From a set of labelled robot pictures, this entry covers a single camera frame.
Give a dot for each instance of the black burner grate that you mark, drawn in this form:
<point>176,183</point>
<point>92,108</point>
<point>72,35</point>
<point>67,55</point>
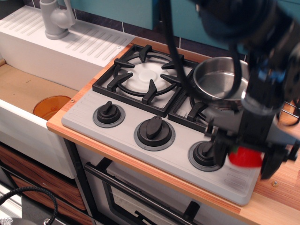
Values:
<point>143,78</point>
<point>195,114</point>

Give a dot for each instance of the black right stove knob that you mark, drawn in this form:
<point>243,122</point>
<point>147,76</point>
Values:
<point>201,156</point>

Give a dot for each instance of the black right burner grate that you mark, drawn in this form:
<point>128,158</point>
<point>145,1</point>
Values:
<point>195,114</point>

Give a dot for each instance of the grey toy faucet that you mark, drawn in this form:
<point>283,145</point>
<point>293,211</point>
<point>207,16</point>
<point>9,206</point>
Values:
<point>57,21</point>

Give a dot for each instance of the black left stove knob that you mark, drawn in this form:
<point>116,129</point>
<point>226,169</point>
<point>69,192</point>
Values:
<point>109,115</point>

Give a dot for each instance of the small steel saucepan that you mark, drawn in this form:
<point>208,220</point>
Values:
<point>214,79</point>

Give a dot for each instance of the orange plastic bowl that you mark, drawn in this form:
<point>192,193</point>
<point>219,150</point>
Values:
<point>49,106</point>

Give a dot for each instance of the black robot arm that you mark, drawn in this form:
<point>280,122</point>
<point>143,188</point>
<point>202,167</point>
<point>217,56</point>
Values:
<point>272,39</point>

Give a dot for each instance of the red plastic strawberry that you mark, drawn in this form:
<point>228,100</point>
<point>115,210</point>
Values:
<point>245,157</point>

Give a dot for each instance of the black middle stove knob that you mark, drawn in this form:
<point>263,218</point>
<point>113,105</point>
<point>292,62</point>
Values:
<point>154,134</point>

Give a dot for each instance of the black left burner grate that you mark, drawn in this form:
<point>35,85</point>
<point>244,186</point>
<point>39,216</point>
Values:
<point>143,78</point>

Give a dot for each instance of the wooden drawer front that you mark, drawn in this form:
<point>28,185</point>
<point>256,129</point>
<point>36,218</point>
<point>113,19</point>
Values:
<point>24,172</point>

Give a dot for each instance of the grey toy stove top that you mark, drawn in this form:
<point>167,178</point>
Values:
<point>230,182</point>

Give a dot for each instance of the oven door with black handle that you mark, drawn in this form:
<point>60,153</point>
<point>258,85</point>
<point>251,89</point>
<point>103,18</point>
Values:
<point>133,199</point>

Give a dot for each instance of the black stove knob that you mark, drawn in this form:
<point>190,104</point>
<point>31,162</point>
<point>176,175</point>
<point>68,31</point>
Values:
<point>109,115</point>
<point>154,134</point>
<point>201,156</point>

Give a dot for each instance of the white toy sink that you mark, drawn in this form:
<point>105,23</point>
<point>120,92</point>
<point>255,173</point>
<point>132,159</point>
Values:
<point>33,67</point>

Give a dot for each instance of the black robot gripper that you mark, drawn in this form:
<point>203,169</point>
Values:
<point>253,128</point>

